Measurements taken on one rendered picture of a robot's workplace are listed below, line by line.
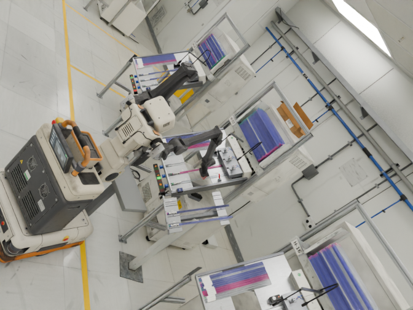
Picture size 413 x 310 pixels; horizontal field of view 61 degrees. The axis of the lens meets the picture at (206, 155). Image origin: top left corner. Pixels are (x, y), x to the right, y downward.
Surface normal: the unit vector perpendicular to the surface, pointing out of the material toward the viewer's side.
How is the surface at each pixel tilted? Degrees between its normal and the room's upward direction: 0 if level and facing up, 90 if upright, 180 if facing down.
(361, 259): 90
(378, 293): 90
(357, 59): 90
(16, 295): 0
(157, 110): 48
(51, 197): 90
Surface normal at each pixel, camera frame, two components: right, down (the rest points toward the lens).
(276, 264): 0.07, -0.68
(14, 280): 0.72, -0.60
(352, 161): -0.63, -0.35
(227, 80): 0.29, 0.72
